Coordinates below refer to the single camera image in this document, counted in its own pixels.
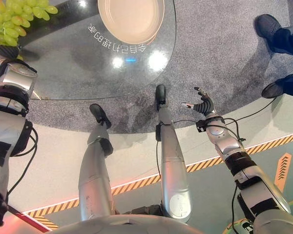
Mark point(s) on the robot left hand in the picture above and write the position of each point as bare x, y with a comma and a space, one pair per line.
5, 50

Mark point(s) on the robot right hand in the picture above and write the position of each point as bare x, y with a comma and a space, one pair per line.
205, 105

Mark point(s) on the green grape bunch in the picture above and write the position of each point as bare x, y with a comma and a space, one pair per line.
12, 17

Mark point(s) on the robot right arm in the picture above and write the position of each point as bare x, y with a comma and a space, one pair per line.
249, 175

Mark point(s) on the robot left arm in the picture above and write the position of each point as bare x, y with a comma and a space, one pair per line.
13, 80

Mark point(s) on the beige round plate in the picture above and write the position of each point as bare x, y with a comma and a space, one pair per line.
130, 19

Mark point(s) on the grey round carpet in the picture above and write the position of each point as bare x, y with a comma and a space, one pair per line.
210, 61

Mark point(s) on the robot right leg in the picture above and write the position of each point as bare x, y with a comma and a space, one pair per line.
173, 165

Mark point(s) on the robot leg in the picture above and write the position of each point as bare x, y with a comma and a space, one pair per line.
94, 170
173, 165

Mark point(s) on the person's foot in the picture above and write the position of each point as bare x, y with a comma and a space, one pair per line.
273, 89
267, 28

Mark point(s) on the robot left leg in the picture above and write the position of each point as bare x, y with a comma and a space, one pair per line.
94, 170

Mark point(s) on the robot silver torso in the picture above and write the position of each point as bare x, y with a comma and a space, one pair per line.
149, 226

